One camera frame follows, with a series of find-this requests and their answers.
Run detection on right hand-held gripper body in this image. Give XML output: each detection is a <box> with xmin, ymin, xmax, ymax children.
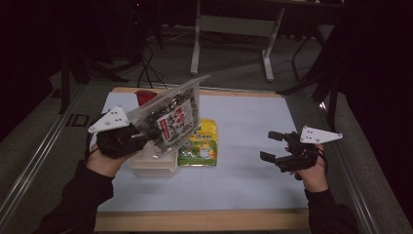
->
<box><xmin>275</xmin><ymin>126</ymin><xmax>344</xmax><ymax>174</ymax></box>

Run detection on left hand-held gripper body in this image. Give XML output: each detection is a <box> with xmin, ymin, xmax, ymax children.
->
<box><xmin>87</xmin><ymin>105</ymin><xmax>149</xmax><ymax>160</ymax></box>

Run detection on white plastic container box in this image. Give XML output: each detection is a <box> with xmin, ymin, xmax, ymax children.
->
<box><xmin>127</xmin><ymin>140</ymin><xmax>179</xmax><ymax>178</ymax></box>

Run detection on clear bag of dried seaweed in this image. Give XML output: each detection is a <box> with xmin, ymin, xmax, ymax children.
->
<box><xmin>126</xmin><ymin>73</ymin><xmax>212</xmax><ymax>160</ymax></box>

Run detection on red seasoning packet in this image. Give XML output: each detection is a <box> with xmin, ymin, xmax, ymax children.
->
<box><xmin>134</xmin><ymin>90</ymin><xmax>159</xmax><ymax>107</ymax></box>

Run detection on person's right hand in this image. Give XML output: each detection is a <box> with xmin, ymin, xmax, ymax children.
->
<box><xmin>284</xmin><ymin>143</ymin><xmax>329</xmax><ymax>193</ymax></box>

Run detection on person's left hand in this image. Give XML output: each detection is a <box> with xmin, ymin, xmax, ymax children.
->
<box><xmin>85</xmin><ymin>147</ymin><xmax>131</xmax><ymax>178</ymax></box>

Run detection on white table mat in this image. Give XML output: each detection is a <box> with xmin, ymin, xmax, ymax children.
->
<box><xmin>96</xmin><ymin>92</ymin><xmax>309</xmax><ymax>213</ymax></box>

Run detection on yellow spouted sauce pouch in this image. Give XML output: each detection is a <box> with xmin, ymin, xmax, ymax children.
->
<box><xmin>177</xmin><ymin>118</ymin><xmax>219</xmax><ymax>167</ymax></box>

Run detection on dark metal stand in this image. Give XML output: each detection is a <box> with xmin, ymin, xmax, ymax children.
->
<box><xmin>57</xmin><ymin>48</ymin><xmax>131</xmax><ymax>115</ymax></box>

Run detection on black chair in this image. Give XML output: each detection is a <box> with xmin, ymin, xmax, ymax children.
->
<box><xmin>277</xmin><ymin>22</ymin><xmax>346</xmax><ymax>133</ymax></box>

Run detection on wooden table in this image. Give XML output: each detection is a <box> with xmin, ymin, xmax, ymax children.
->
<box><xmin>94</xmin><ymin>87</ymin><xmax>310</xmax><ymax>233</ymax></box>

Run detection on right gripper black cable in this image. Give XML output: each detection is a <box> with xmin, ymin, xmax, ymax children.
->
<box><xmin>316</xmin><ymin>147</ymin><xmax>329</xmax><ymax>174</ymax></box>

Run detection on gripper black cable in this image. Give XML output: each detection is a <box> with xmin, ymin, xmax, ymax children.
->
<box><xmin>84</xmin><ymin>131</ymin><xmax>100</xmax><ymax>164</ymax></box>
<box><xmin>316</xmin><ymin>147</ymin><xmax>329</xmax><ymax>174</ymax></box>

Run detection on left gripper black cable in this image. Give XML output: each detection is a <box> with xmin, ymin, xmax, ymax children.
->
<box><xmin>84</xmin><ymin>131</ymin><xmax>100</xmax><ymax>164</ymax></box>

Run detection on black floor cables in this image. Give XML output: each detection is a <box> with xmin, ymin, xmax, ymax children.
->
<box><xmin>135</xmin><ymin>41</ymin><xmax>169</xmax><ymax>90</ymax></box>

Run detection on white metal desk frame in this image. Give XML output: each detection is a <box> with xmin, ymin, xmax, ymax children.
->
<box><xmin>189</xmin><ymin>0</ymin><xmax>345</xmax><ymax>83</ymax></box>

